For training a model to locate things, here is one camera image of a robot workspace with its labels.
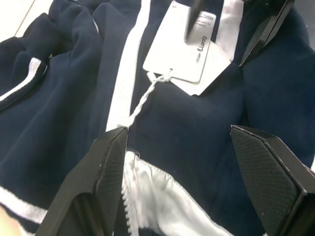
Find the white blank hang tag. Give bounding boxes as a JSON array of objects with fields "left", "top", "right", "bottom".
[{"left": 169, "top": 43, "right": 232, "bottom": 96}]

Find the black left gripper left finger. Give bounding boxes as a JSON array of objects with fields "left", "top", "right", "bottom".
[{"left": 35, "top": 126, "right": 129, "bottom": 236}]

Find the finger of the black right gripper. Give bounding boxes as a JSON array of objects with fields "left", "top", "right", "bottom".
[
  {"left": 238, "top": 0, "right": 296, "bottom": 67},
  {"left": 184, "top": 0, "right": 204, "bottom": 44}
]

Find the navy jacket with white trim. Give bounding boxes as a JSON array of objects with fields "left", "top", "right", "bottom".
[{"left": 0, "top": 0, "right": 315, "bottom": 236}]

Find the white printed hang tag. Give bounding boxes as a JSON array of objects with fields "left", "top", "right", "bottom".
[{"left": 142, "top": 2, "right": 217, "bottom": 86}]

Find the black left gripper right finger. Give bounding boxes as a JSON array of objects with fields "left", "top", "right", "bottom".
[{"left": 229, "top": 124, "right": 315, "bottom": 236}]

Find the white twisted tag string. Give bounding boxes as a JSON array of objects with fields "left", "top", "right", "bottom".
[{"left": 127, "top": 68, "right": 173, "bottom": 129}]

